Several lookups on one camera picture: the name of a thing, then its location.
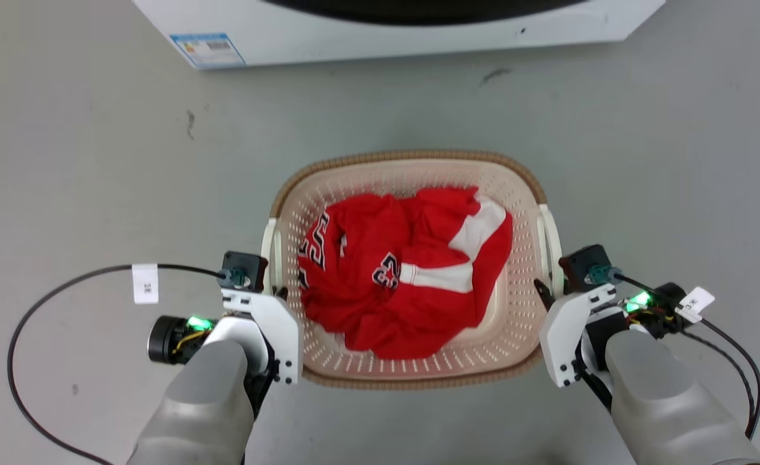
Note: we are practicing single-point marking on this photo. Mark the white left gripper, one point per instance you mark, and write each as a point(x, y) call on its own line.
point(283, 336)

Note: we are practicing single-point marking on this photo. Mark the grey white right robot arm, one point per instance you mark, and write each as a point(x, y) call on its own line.
point(670, 407)

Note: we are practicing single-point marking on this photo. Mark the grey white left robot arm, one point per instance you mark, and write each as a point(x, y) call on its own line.
point(199, 407)

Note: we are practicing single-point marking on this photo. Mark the red white sports jersey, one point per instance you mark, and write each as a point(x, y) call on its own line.
point(380, 303)

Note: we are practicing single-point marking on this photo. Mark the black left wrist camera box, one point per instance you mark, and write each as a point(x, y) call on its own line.
point(245, 266)

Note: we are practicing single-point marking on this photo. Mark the white washing machine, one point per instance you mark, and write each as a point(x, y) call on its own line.
point(547, 26)

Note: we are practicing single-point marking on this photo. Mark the blue white energy label sticker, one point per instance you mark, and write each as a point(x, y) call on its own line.
point(208, 50)

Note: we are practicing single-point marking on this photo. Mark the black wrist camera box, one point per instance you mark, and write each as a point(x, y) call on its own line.
point(583, 263)
point(245, 266)

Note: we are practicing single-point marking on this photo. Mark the beige perforated plastic laundry basket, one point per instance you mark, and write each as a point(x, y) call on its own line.
point(522, 258)

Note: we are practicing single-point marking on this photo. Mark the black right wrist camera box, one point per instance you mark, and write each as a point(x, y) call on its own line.
point(583, 263)

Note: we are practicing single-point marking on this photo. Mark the dark washing machine door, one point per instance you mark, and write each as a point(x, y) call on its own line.
point(418, 11)

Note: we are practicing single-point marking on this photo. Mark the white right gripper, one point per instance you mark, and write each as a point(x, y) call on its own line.
point(564, 336)

